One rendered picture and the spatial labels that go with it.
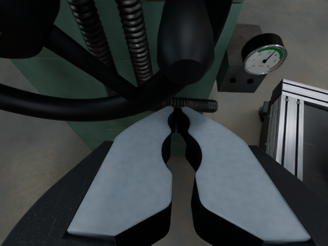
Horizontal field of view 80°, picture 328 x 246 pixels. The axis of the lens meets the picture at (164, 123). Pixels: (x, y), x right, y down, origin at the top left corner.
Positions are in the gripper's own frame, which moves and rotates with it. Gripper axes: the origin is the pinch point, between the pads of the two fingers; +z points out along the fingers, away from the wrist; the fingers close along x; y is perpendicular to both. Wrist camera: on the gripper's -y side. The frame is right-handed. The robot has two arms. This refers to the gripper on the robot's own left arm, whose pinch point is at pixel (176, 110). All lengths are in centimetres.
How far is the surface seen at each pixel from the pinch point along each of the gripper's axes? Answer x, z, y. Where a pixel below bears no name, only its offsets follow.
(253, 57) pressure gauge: 12.7, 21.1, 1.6
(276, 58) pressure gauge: 16.4, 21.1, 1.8
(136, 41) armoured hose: -3.9, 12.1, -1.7
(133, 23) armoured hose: -4.0, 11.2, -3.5
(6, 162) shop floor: -72, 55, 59
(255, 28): 17.5, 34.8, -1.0
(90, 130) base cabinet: -27, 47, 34
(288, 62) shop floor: 75, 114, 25
